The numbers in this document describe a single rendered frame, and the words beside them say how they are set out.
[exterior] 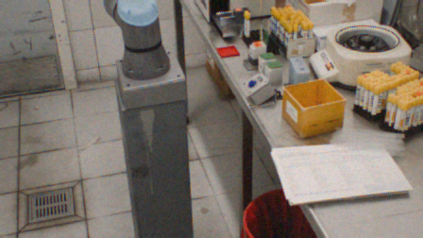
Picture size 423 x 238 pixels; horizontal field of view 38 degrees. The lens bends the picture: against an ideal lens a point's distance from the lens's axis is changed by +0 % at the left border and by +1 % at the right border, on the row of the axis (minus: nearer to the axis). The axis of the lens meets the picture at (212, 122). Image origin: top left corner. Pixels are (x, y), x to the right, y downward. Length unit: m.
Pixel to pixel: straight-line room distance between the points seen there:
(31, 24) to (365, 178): 2.52
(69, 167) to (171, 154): 1.24
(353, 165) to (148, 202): 0.79
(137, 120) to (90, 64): 1.98
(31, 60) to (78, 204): 1.16
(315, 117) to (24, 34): 2.34
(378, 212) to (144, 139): 0.80
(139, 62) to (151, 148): 0.30
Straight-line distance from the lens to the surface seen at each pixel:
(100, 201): 2.90
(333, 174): 1.56
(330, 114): 1.70
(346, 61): 1.91
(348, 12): 2.24
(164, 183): 2.05
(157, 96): 1.86
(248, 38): 2.22
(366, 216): 1.47
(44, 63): 3.77
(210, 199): 2.84
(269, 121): 1.77
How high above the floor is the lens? 1.83
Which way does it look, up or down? 33 degrees down
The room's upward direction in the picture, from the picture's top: 2 degrees counter-clockwise
